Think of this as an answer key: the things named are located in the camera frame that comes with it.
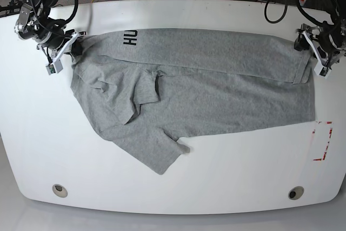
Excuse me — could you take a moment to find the right table cable grommet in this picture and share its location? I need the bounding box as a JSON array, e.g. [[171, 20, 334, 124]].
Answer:
[[288, 186, 304, 200]]

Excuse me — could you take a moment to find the left table cable grommet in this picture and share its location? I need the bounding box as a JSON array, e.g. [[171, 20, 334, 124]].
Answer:
[[52, 184, 68, 198]]

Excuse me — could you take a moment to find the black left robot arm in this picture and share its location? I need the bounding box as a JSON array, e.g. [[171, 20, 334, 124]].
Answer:
[[295, 0, 345, 58]]

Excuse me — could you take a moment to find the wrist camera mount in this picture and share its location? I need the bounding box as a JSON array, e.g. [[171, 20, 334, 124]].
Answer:
[[45, 31, 87, 75], [294, 24, 345, 78]]

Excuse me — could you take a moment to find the black tripod stand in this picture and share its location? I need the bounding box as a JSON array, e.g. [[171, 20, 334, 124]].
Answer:
[[1, 0, 23, 18]]

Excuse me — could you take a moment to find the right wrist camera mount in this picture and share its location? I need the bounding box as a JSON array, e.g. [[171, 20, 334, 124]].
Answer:
[[45, 31, 87, 75]]

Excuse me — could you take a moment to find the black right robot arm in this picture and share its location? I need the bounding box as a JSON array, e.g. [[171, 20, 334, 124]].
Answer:
[[15, 0, 79, 61]]

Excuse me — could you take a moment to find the red tape rectangle marking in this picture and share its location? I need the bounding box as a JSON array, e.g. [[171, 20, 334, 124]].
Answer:
[[310, 121, 333, 161]]

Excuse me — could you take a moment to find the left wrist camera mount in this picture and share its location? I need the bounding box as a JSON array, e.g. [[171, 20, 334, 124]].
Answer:
[[294, 24, 345, 78]]

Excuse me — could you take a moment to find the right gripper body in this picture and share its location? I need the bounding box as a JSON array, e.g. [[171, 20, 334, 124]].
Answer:
[[15, 4, 73, 50]]

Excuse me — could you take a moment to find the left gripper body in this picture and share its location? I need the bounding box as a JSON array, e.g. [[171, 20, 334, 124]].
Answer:
[[313, 18, 345, 58]]

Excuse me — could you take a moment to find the table cable grommet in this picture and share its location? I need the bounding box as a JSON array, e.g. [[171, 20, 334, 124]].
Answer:
[[52, 184, 68, 198], [288, 186, 304, 200]]

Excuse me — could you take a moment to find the grey T-shirt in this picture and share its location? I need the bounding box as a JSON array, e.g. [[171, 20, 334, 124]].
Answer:
[[71, 29, 315, 175]]

